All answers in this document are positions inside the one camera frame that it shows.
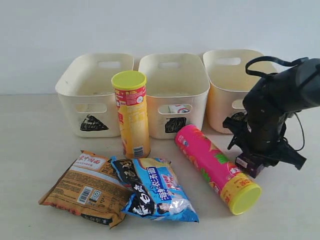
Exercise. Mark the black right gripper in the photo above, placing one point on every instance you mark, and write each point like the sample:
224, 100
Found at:
266, 107

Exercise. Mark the small purple box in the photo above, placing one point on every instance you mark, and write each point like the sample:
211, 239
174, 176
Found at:
247, 166

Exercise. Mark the pink chips can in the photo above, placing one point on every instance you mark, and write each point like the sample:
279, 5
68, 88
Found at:
233, 186

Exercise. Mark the blue white milk carton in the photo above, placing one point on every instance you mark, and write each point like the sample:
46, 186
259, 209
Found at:
178, 109

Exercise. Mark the yellow chips can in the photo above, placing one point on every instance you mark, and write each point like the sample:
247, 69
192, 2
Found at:
131, 102

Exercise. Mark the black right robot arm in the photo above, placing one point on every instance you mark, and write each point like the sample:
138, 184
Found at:
300, 78

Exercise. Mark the cream bin circle mark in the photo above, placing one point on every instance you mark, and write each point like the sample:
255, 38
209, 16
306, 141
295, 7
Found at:
229, 83

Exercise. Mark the cream bin square mark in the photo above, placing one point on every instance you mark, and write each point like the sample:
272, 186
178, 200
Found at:
174, 79

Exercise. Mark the blue noodle packet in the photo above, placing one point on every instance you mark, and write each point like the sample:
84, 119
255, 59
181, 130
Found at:
156, 192

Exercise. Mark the orange noodle packet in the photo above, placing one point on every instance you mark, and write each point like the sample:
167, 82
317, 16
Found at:
90, 188

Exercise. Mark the cream bin triangle mark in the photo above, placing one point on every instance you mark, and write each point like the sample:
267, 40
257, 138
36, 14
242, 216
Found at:
87, 95

